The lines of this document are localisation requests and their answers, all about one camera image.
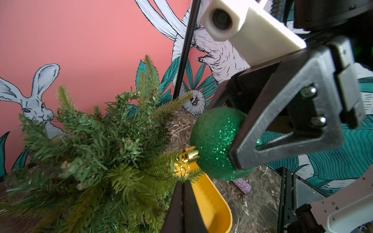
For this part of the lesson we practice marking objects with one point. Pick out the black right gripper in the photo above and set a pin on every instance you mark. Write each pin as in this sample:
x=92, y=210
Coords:
x=314, y=91

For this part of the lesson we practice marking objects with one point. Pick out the black corner frame post right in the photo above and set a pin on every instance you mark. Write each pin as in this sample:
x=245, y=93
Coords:
x=194, y=10

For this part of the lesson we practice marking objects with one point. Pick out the small green christmas tree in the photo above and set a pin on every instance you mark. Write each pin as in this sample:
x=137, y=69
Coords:
x=112, y=173

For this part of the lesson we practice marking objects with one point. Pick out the yellow plastic tray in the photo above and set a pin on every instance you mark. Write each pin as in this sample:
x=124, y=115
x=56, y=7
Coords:
x=215, y=211

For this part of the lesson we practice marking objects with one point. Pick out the green glitter ball ornament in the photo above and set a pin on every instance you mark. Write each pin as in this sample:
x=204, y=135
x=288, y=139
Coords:
x=211, y=139

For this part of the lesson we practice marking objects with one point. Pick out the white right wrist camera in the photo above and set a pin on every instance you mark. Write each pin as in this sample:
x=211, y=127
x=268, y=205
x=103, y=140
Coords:
x=254, y=33

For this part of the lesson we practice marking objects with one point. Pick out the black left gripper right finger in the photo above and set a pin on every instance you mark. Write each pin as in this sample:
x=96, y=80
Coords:
x=192, y=218

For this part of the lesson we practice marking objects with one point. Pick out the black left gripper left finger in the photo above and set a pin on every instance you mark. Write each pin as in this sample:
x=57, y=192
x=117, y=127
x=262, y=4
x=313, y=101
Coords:
x=174, y=220

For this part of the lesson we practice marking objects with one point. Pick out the purple glitter tube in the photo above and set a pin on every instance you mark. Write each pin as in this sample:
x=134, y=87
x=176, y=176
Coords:
x=242, y=185

